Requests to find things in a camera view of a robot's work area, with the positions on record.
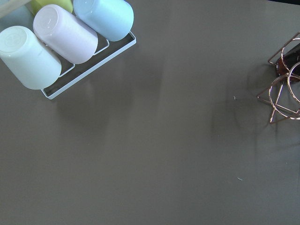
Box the light blue cup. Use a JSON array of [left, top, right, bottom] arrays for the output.
[[73, 0, 134, 41]]

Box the pink cup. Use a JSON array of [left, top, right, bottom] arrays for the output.
[[33, 4, 98, 64]]

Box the white cup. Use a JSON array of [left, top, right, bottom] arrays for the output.
[[0, 26, 62, 90]]

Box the yellow green cup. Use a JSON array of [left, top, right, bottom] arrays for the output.
[[30, 0, 73, 15]]

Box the copper wire bottle rack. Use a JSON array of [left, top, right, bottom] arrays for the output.
[[256, 32, 300, 124]]

